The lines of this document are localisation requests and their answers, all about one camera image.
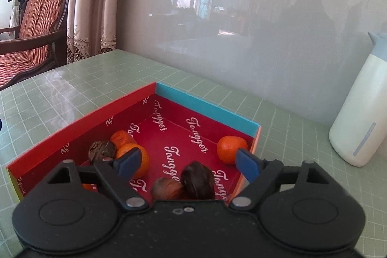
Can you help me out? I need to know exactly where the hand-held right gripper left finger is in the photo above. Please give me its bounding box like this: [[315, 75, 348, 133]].
[[45, 147, 150, 210]]

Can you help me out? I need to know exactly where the brown piece with orange cut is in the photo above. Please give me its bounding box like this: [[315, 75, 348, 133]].
[[151, 177, 187, 200]]

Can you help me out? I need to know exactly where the small mandarin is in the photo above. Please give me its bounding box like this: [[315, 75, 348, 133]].
[[116, 144, 150, 179], [217, 135, 249, 166]]

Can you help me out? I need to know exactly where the wooden chair with red cushion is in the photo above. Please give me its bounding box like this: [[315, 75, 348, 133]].
[[0, 0, 74, 91]]

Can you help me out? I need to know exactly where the orange cut carrot piece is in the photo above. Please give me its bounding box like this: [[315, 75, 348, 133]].
[[109, 130, 137, 148]]

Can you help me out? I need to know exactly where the colourful cardboard box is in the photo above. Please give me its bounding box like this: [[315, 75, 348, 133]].
[[7, 82, 262, 207]]

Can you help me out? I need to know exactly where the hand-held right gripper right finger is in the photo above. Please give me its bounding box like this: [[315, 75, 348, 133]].
[[229, 147, 336, 207]]

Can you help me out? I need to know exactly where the white thermos jug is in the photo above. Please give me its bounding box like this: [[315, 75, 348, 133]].
[[329, 32, 387, 167]]

